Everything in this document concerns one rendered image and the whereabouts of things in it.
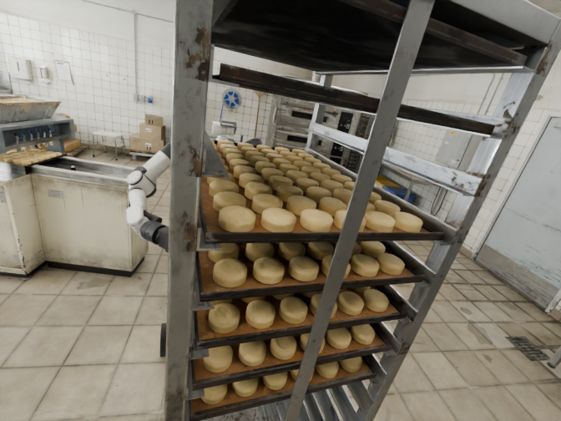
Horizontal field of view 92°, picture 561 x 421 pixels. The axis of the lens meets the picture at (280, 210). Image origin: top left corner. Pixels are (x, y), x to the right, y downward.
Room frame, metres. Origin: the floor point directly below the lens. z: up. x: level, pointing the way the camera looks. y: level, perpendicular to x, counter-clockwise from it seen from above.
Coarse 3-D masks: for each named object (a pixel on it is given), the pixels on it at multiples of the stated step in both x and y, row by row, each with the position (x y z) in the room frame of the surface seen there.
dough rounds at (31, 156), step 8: (8, 152) 1.89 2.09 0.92; (16, 152) 1.94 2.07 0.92; (24, 152) 1.96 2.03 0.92; (32, 152) 2.01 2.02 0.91; (40, 152) 2.03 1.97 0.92; (48, 152) 2.07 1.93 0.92; (56, 152) 2.10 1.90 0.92; (0, 160) 1.75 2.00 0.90; (8, 160) 1.75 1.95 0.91; (16, 160) 1.76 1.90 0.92; (24, 160) 1.79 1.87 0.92; (32, 160) 1.82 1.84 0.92; (40, 160) 1.89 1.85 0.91
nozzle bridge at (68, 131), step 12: (36, 120) 1.98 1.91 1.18; (48, 120) 2.05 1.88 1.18; (60, 120) 2.14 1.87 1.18; (72, 120) 2.28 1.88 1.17; (0, 132) 1.61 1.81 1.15; (12, 132) 1.78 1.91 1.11; (24, 132) 1.88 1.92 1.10; (60, 132) 2.24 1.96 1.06; (72, 132) 2.26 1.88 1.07; (0, 144) 1.60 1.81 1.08; (12, 144) 1.74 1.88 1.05; (24, 144) 1.81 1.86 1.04; (36, 144) 1.91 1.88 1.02; (48, 144) 2.24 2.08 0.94; (60, 144) 2.25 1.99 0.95
